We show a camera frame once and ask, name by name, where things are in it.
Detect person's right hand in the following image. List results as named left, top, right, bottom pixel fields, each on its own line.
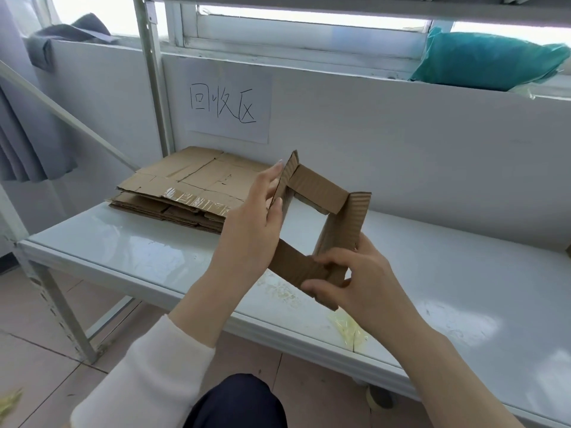
left=301, top=232, right=419, bottom=340

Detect person's left hand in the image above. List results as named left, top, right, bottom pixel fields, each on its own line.
left=208, top=159, right=286, bottom=304

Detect clear tape wad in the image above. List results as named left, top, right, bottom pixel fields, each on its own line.
left=328, top=307, right=370, bottom=353

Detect large cardboard box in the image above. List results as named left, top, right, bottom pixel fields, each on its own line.
left=267, top=150, right=372, bottom=311

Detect plain brown cardboard box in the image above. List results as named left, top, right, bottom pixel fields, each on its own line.
left=117, top=146, right=274, bottom=219

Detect person's right forearm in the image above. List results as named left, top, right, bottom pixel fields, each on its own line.
left=374, top=314, right=525, bottom=428

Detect person's left forearm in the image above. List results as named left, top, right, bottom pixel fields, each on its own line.
left=71, top=269, right=250, bottom=428

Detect person's black trousers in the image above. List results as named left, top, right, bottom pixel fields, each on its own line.
left=183, top=374, right=288, bottom=428

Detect white handwritten paper sign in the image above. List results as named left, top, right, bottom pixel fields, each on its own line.
left=183, top=62, right=273, bottom=144

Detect white wrist sleeve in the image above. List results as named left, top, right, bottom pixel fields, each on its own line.
left=71, top=314, right=217, bottom=428

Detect white metal shelf rack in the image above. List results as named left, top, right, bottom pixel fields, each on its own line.
left=0, top=0, right=571, bottom=428

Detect grey curtain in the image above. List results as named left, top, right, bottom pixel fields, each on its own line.
left=0, top=0, right=79, bottom=183

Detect teal plastic bag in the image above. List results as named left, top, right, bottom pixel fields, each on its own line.
left=409, top=26, right=571, bottom=92

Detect grey cloth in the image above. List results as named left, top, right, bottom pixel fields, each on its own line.
left=26, top=12, right=120, bottom=72

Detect pile of crumpled yellowish tape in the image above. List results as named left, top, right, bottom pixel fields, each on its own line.
left=0, top=387, right=24, bottom=411

